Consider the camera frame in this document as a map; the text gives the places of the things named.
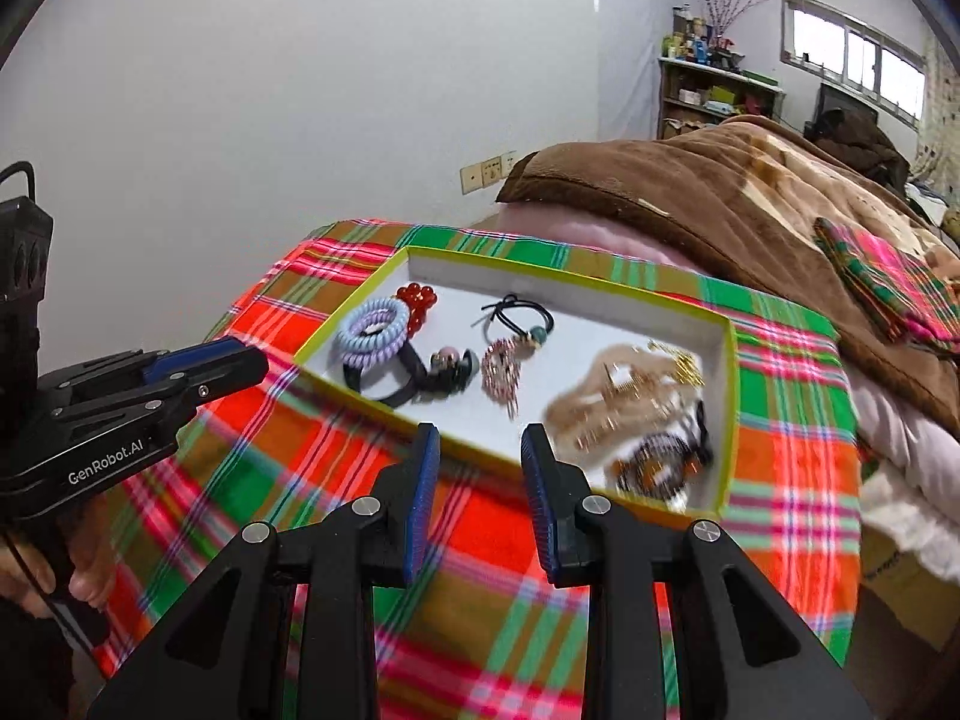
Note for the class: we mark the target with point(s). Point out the wall power sockets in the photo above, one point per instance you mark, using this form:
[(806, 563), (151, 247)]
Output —
[(486, 173)]

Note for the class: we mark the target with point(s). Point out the folded plaid cloth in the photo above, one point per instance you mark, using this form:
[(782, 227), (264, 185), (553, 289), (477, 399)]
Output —
[(900, 293)]

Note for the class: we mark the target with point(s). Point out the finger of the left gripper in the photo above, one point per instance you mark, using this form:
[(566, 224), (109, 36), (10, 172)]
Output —
[(210, 382), (180, 361)]

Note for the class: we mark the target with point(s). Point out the patterned curtain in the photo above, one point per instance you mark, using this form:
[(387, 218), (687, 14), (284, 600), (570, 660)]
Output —
[(936, 161)]

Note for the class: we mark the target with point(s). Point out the yellow-green white tray box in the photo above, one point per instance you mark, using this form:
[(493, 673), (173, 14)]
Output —
[(590, 315)]

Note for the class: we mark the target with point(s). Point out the translucent pink hair claw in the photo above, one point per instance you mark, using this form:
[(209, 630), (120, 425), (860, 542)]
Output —
[(627, 392)]

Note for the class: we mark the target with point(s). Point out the red green plaid cloth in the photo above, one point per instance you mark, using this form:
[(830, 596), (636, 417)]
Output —
[(481, 634)]

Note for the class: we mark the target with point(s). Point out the pink bed sheet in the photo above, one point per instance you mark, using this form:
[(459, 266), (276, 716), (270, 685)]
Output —
[(559, 223)]

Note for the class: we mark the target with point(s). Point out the person left hand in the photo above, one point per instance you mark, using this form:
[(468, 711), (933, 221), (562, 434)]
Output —
[(88, 539)]

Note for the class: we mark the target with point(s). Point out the black wristband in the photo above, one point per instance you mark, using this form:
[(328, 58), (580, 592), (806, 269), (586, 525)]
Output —
[(392, 383)]

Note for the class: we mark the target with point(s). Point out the barred window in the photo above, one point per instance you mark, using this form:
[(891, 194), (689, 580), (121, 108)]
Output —
[(848, 53)]

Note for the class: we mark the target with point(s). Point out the brown fleece blanket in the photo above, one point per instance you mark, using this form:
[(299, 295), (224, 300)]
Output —
[(740, 201)]

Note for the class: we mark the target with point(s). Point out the cardboard bed base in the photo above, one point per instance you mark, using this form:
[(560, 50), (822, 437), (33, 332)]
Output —
[(923, 604)]

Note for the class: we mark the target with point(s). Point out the dark clothes on chair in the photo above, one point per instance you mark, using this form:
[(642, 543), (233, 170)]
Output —
[(848, 130)]

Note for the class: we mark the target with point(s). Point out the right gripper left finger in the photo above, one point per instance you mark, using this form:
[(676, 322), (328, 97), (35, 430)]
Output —
[(377, 540)]

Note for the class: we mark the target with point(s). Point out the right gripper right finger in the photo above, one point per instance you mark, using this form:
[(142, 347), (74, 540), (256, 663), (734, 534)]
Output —
[(584, 540)]

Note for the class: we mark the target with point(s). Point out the white floral duvet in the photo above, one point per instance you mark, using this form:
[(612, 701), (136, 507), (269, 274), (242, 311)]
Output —
[(912, 497)]

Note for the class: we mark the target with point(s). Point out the pink branch vase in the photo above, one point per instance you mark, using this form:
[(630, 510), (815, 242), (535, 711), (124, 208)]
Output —
[(724, 0)]

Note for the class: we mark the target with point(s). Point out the dark wooden shelf unit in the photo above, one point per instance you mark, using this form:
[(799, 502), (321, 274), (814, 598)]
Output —
[(693, 96)]

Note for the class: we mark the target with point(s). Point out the silver rhinestone brooch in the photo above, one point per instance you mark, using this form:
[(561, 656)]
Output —
[(501, 371)]

